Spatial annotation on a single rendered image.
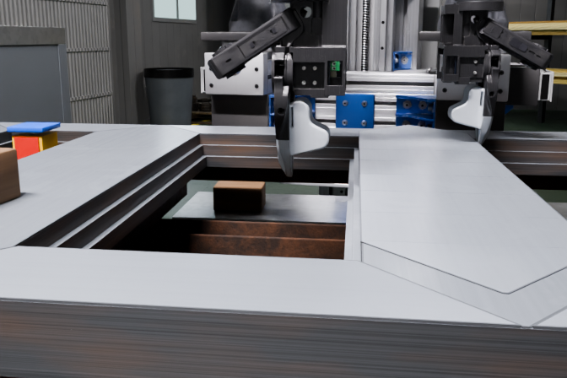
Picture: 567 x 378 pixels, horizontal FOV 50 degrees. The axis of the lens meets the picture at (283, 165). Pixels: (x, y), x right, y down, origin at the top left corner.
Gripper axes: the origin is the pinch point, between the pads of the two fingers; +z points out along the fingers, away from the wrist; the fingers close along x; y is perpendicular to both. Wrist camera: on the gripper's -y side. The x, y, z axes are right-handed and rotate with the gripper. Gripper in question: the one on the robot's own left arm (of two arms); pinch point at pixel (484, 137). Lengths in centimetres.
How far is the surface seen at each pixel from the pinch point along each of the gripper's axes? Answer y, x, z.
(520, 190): 2.4, 30.6, 0.7
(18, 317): 40, 62, 2
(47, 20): 286, -415, -30
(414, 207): 14.0, 38.4, 0.6
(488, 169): 3.6, 20.3, 0.7
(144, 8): 263, -601, -49
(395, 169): 14.8, 21.6, 0.6
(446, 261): 13, 52, 1
